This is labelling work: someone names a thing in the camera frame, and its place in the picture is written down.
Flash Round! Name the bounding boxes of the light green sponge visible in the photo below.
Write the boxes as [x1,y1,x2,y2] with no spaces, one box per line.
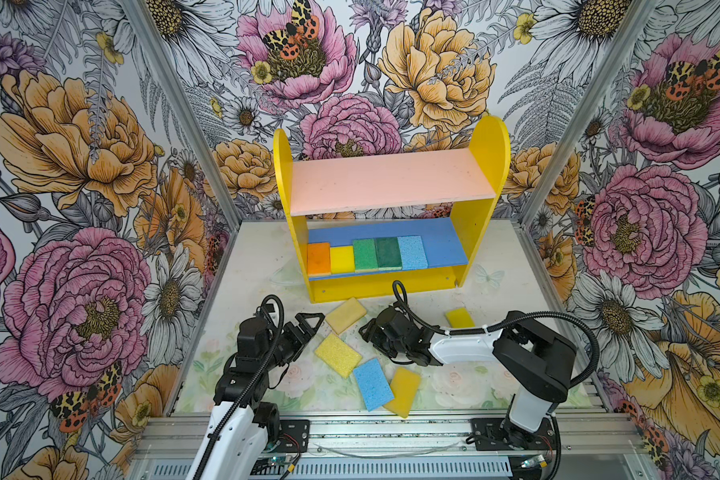
[353,239,379,272]

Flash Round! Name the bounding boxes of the dark green sponge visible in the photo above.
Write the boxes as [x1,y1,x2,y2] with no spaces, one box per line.
[374,237,402,271]

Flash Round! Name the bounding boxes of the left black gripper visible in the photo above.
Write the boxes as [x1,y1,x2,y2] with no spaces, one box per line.
[262,313,325,370]

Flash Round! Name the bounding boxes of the orange sponge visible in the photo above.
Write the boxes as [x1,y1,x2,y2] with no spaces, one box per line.
[307,242,332,278]

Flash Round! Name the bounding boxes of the golden yellow sponge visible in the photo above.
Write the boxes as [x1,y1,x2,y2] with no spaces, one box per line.
[384,367,421,419]

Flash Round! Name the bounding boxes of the bright yellow sponge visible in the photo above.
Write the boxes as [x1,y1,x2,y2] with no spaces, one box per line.
[329,245,356,275]

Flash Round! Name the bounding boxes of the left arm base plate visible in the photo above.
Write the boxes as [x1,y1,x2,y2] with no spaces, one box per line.
[264,418,311,454]

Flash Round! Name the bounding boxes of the aluminium front rail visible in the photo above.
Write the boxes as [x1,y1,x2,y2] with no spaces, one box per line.
[134,409,646,460]

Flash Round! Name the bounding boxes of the blue porous sponge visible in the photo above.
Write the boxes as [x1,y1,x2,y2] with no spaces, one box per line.
[353,358,394,411]

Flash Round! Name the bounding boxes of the light blue sponge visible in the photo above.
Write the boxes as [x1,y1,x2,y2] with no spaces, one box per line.
[398,236,429,271]

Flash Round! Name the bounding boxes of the yellow wooden shelf unit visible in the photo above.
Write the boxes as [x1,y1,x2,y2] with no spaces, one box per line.
[273,116,511,303]

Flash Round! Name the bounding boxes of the yellow porous sponge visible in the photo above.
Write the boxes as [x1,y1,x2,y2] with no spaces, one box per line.
[314,334,362,379]

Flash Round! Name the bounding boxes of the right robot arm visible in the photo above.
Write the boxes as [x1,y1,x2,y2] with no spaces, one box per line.
[359,303,584,449]

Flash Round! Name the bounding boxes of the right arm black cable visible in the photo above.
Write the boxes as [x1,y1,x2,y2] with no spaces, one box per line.
[391,280,601,388]

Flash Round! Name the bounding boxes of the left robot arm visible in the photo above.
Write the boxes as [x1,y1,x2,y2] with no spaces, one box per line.
[187,310,325,479]

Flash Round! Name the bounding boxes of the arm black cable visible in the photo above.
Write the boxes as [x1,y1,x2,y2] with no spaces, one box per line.
[391,280,601,388]
[191,293,286,480]

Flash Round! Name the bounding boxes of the pale yellow sponge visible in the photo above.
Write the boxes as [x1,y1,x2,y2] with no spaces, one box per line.
[325,298,367,335]

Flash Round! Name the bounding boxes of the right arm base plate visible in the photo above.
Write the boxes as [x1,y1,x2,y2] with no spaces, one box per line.
[467,417,559,451]

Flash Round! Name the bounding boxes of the small yellow sponge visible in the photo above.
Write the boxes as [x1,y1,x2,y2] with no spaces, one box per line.
[445,307,475,329]

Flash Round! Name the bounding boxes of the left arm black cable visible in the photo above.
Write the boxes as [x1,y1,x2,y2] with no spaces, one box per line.
[191,293,286,480]

